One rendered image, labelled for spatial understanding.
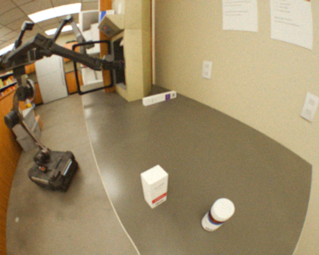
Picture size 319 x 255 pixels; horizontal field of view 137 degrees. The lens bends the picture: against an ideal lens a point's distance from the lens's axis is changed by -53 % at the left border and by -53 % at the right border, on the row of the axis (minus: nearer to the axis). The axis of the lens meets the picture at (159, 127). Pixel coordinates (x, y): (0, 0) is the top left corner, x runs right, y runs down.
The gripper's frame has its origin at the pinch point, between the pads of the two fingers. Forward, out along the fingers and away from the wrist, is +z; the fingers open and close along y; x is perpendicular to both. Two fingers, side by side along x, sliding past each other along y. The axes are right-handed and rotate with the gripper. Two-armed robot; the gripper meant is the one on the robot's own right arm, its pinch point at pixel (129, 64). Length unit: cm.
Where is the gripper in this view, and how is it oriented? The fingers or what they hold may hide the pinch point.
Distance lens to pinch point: 102.0
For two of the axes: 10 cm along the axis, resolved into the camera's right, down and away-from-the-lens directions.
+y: -5.6, -4.2, 7.1
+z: 8.3, -2.6, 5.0
